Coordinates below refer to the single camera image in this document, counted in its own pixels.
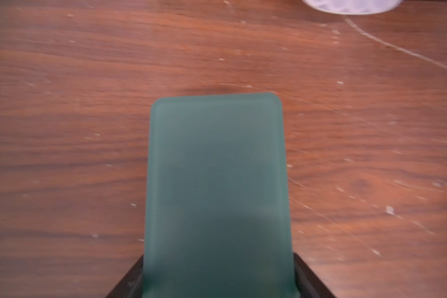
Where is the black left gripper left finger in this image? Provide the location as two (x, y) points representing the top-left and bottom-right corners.
(106, 256), (144, 298)

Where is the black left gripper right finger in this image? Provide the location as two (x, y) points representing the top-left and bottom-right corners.
(293, 252), (336, 298)

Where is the dark green pencil case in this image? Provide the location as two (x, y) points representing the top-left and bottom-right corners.
(143, 93), (299, 298)

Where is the translucent rounded pencil case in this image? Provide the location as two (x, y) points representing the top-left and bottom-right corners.
(302, 0), (404, 16)

